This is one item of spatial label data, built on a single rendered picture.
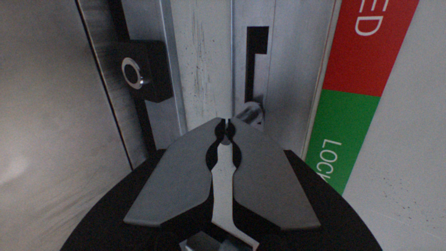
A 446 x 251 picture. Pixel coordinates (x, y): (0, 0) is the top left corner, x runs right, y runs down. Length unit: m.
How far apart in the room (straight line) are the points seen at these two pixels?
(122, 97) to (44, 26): 0.10
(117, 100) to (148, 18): 0.11
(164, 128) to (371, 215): 0.23
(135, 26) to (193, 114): 0.11
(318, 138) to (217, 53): 0.11
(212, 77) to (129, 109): 0.14
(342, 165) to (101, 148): 0.26
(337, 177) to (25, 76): 0.28
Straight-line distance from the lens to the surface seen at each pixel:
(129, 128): 0.29
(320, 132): 0.17
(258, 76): 0.18
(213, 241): 0.40
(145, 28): 0.23
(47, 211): 0.29
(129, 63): 0.22
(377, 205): 0.21
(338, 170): 0.19
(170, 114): 0.24
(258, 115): 0.18
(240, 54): 0.17
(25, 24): 0.24
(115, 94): 0.27
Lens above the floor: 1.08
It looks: 29 degrees down
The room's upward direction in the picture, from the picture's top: 106 degrees clockwise
